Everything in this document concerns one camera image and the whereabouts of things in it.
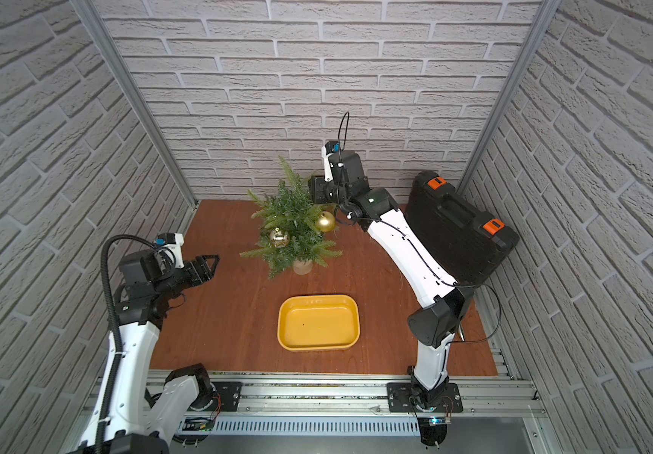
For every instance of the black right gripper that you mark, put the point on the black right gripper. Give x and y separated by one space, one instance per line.
319 185

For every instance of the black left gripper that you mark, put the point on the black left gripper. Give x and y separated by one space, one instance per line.
188 272

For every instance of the matte gold ball ornament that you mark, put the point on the matte gold ball ornament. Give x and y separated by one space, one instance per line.
325 222

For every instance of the shiny gold ball ornament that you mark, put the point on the shiny gold ball ornament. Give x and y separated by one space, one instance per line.
279 238

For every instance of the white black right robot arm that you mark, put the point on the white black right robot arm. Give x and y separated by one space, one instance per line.
442 301

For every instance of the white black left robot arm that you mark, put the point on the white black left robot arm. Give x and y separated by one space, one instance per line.
124 421

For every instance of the small green christmas tree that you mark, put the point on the small green christmas tree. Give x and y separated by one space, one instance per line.
291 209

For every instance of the wooden tree base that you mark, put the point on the wooden tree base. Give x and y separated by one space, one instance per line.
302 267

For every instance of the yellow plastic tray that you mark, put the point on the yellow plastic tray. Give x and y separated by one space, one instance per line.
318 323

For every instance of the black plastic tool case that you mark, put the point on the black plastic tool case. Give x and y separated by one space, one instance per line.
468 243

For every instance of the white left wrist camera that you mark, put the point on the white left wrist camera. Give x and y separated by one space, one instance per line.
171 246

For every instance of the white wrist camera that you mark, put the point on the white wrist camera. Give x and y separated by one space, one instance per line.
171 246
329 154

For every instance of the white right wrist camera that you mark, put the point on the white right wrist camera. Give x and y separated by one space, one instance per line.
329 154

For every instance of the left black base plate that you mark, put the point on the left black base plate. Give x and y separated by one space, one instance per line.
229 393

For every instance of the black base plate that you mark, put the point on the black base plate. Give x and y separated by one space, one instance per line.
406 397
229 393

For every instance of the aluminium mounting rail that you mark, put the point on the aluminium mounting rail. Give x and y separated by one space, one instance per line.
313 404

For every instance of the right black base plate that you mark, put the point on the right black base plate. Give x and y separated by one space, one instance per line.
406 397

